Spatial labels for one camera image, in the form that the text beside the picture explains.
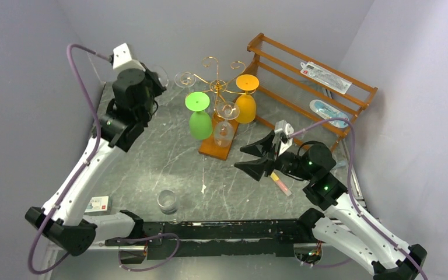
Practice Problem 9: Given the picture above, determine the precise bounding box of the clear wine glass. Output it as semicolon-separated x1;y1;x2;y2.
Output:
174;71;196;88
213;101;240;148
157;190;184;225
150;65;169;90

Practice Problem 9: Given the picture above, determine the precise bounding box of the orange plastic wine glass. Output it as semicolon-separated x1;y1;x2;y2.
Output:
235;74;260;124

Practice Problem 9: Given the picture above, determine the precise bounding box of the green plastic wine glass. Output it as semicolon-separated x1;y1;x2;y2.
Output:
185;92;213;140

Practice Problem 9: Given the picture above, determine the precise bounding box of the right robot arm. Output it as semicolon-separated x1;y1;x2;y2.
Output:
234;131;427;279

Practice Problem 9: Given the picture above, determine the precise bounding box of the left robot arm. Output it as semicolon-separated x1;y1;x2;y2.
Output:
24;67;169;256

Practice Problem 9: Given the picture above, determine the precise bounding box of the gold wine glass rack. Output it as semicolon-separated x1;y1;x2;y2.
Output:
184;57;239;160

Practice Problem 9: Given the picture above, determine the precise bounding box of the wooden shelf rack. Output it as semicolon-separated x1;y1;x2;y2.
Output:
243;33;379;155

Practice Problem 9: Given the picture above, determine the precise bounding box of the yellow pink highlighter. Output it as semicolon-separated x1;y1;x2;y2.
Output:
270;172;292;197

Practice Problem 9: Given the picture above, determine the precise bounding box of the blue blister pack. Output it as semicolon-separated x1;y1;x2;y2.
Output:
309;99;348;120

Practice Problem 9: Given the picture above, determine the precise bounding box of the white packaged item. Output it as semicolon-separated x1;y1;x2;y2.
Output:
300;61;352;95

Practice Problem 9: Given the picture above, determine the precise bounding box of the small white red box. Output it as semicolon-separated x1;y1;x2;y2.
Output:
85;196;112;216

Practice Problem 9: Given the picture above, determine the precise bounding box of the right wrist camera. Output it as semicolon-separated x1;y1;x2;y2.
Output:
274;120;294;156

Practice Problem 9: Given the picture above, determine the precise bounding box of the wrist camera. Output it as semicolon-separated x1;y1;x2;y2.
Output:
274;120;294;156
113;43;146;75

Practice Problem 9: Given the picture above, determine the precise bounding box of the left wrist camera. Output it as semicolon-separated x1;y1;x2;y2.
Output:
113;43;146;75

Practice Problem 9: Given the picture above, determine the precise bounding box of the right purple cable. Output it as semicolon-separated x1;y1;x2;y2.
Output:
289;117;429;280

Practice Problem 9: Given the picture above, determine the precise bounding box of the purple cable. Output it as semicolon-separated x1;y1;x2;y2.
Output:
289;117;429;280
27;43;113;275

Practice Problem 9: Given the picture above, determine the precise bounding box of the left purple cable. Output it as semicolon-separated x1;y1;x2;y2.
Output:
27;43;113;275

